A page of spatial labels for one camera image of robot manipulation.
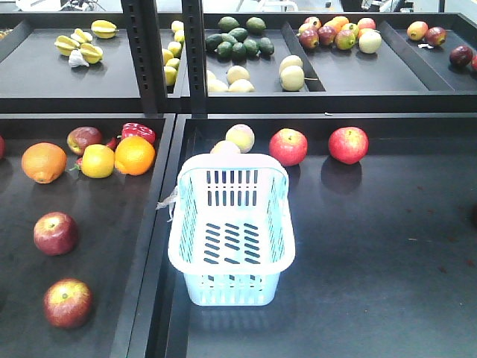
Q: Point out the pale peach fruit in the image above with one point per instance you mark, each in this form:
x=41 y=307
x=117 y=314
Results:
x=242 y=135

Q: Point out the light blue plastic basket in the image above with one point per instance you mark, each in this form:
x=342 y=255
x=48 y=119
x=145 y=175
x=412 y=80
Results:
x=231 y=234

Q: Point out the yellow apple right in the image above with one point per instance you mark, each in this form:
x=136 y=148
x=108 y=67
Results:
x=97 y=161

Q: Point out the red apple beside basket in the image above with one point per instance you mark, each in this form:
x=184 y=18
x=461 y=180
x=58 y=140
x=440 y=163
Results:
x=288 y=146

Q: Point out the dark red apple back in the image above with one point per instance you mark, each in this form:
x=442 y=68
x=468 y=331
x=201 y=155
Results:
x=81 y=137

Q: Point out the yellow lemon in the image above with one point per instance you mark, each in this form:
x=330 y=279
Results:
x=170 y=74

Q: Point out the yellow starfruit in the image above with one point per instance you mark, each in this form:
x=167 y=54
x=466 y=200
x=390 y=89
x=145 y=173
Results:
x=104 y=29

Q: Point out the orange fruit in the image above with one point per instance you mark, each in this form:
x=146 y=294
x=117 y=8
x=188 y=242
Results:
x=134 y=155
x=44 y=162

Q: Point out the white garlic bulb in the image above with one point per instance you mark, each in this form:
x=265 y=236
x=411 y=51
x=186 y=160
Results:
x=76 y=59

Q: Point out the black upper display shelf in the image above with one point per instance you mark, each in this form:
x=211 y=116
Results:
x=231 y=71

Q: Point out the red apple far right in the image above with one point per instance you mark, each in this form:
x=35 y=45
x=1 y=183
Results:
x=348 y=145

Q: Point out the clear plastic tag strip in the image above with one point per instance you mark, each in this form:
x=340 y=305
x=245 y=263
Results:
x=169 y=202

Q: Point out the red apple front right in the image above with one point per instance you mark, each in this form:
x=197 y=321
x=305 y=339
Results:
x=67 y=304

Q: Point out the red bell pepper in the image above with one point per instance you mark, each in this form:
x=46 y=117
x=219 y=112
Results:
x=136 y=129

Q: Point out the orange fruit middle right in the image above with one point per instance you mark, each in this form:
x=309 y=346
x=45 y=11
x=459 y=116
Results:
x=44 y=162

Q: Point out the pale yellow pear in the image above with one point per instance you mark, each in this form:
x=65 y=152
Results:
x=292 y=78

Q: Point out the red apple middle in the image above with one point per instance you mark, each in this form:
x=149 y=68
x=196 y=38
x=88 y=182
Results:
x=56 y=233

